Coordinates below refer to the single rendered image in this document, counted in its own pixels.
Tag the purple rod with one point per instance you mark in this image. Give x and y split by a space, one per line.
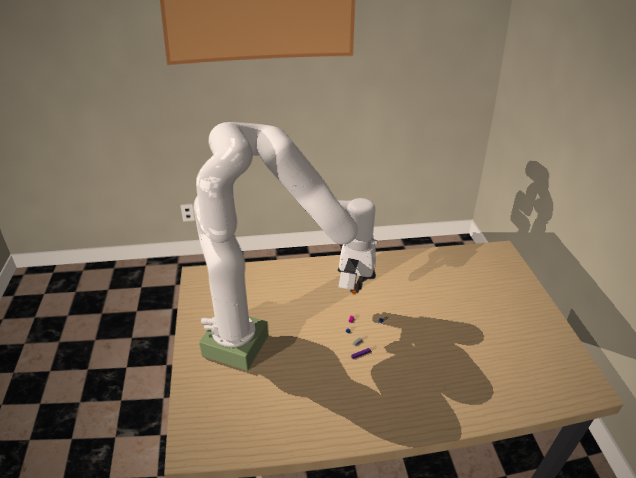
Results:
360 353

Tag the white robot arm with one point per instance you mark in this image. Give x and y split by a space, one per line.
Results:
225 260

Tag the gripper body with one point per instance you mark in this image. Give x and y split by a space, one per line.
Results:
366 260

